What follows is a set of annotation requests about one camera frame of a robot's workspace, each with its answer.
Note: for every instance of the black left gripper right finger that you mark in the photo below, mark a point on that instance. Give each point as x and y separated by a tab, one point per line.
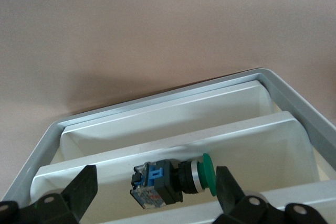
225	190

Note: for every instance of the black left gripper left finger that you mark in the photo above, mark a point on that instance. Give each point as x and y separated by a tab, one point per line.
84	190

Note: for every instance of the green push button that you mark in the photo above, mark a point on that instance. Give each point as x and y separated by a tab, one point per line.
157	182

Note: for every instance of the white drawer cabinet shell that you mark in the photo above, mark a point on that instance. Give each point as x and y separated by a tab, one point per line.
157	100

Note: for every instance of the brown table mat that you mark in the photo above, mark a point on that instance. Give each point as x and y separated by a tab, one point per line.
157	24

